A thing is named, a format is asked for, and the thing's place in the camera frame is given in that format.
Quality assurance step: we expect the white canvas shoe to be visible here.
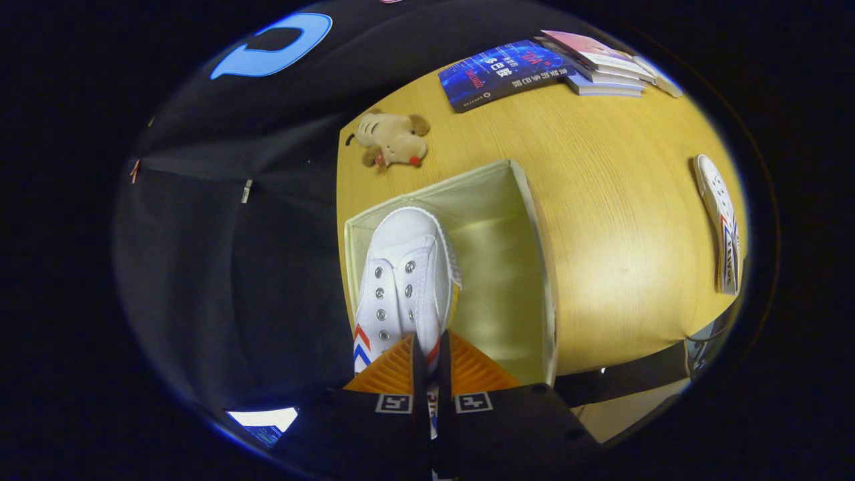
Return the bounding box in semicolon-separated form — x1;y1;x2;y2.
352;206;463;468
693;154;742;297

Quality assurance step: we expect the dark edged book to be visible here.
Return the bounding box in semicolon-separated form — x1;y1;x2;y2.
534;35;647;88

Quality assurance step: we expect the blue cover book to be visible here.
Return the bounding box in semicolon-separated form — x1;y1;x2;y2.
438;39;576;114

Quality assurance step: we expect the computer monitor screen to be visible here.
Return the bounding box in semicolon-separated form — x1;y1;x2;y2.
227;408;299;447

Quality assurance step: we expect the white crumpled cloth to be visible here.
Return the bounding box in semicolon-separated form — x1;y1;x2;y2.
631;55;684;99

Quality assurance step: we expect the black table frame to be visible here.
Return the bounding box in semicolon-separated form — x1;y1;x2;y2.
554;339;690;408

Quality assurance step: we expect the tan plush dog toy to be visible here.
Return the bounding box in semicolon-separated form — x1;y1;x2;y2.
345;109;432;174

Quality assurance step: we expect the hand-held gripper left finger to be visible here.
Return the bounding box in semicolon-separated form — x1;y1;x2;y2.
274;334;432;481

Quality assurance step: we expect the beige fabric storage box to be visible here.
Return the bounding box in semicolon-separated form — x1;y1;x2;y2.
344;159;558;387

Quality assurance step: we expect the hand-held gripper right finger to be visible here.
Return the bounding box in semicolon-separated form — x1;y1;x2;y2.
438;331;599;481

